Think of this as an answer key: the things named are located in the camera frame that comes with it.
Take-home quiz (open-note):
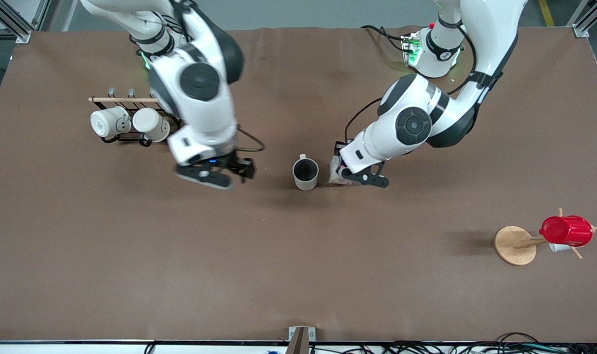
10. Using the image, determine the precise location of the beige mug with dark inside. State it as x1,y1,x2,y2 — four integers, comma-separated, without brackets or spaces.
292,154,320,191

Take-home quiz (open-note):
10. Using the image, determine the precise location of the red plastic cup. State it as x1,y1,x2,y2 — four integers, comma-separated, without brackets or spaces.
539,215,595,247

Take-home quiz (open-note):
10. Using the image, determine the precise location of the plain white mug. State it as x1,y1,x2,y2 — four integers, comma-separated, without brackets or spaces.
132,108,171,143

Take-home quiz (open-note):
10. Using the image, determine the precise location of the base connector box green light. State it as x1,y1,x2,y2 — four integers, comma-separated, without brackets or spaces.
401,32,423,68

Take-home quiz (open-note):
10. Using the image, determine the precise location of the white mug with face print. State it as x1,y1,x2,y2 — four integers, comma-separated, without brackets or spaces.
90,106,132,140

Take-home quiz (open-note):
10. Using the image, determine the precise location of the wooden mug tree stand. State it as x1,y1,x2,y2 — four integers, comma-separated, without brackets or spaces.
494,208,597,266

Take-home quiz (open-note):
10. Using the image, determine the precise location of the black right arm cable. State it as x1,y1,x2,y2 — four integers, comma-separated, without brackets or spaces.
236,125,266,153

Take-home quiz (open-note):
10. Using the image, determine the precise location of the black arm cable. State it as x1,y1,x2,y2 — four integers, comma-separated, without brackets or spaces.
344,97,384,144
236,125,266,153

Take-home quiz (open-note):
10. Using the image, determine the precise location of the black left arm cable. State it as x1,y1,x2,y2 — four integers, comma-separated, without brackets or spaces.
344,97,384,144

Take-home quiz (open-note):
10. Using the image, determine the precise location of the black wire mug rack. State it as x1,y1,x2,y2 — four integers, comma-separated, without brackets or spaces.
88,88,182,147

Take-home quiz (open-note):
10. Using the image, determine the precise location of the black base power cable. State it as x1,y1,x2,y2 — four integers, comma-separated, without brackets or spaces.
360,25,417,54

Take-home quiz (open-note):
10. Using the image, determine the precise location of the metal table edge bracket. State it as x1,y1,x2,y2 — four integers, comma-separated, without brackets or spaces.
285,326,317,354

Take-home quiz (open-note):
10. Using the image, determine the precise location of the black floor cable bundle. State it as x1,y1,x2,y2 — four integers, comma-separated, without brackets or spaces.
308,332,597,354

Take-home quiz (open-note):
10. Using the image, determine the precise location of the aluminium frame post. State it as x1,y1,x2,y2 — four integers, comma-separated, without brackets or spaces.
568,0,597,38
0,0,53,44

